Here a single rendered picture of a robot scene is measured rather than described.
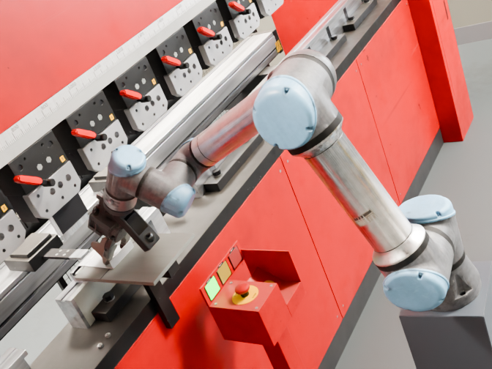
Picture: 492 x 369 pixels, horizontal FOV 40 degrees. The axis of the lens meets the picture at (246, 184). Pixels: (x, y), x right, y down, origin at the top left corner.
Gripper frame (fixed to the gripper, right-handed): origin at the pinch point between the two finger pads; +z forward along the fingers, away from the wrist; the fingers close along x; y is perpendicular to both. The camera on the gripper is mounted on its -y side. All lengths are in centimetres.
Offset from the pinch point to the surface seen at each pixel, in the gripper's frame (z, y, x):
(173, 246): -9.0, -11.6, -5.1
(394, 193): 63, -54, -144
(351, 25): 13, -1, -166
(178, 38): -19, 26, -61
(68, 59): -29.3, 34.1, -20.1
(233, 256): 5.5, -22.7, -23.4
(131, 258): -2.7, -4.3, 0.3
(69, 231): 0.0, 13.1, 2.0
